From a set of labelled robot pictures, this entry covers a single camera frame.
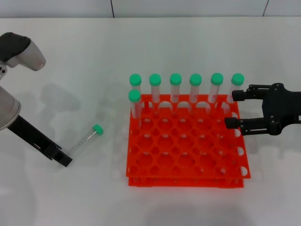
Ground orange test tube rack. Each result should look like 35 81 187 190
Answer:
126 94 252 188

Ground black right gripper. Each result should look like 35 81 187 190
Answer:
225 82 301 136

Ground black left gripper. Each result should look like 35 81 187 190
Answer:
8 115 73 168

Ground clear test tube green cap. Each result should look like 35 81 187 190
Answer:
128 89 142 118
169 73 183 104
149 73 162 105
129 73 143 99
226 73 245 104
208 73 224 104
69 124 104 159
190 73 203 104

